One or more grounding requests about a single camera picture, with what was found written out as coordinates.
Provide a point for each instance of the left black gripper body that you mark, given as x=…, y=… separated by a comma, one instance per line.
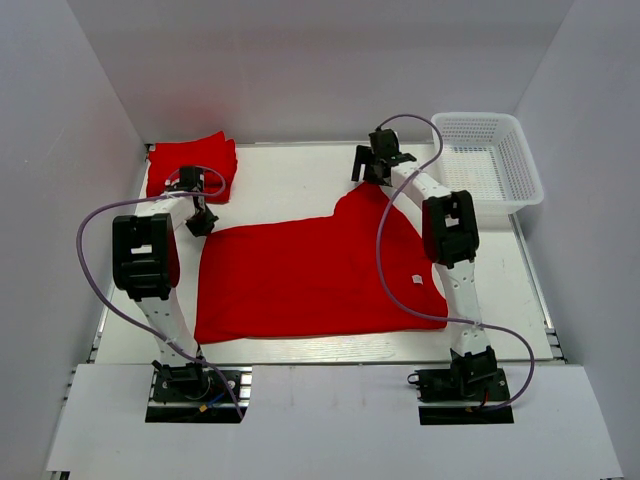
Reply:
x=203, y=223

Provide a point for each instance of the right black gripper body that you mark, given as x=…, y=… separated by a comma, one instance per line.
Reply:
x=372, y=173

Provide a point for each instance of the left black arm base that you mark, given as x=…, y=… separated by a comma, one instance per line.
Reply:
x=194, y=394

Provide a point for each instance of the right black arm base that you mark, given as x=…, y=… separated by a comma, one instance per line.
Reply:
x=468, y=392

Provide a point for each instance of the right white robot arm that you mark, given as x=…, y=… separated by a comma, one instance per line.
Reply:
x=449, y=234

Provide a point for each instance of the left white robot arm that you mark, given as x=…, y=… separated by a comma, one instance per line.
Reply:
x=146, y=262

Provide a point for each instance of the folded red t shirt stack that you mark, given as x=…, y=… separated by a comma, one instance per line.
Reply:
x=216, y=154

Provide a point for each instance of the white plastic basket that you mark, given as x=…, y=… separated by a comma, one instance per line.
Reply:
x=487, y=154

